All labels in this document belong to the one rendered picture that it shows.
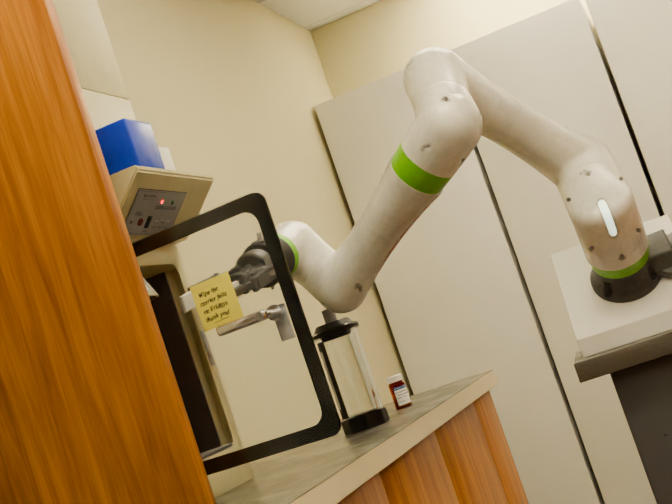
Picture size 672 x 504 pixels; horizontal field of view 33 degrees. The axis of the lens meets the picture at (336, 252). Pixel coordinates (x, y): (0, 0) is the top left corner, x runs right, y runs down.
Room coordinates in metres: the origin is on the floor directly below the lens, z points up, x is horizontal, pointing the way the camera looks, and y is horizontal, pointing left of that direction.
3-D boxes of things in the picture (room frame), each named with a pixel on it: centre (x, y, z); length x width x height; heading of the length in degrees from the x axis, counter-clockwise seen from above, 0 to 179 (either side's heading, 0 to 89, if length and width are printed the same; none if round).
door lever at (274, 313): (1.77, 0.16, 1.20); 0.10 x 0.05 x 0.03; 67
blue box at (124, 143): (1.95, 0.30, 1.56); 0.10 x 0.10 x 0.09; 73
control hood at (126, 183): (2.02, 0.28, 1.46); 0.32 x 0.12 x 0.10; 163
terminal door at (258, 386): (1.83, 0.22, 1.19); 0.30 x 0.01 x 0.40; 67
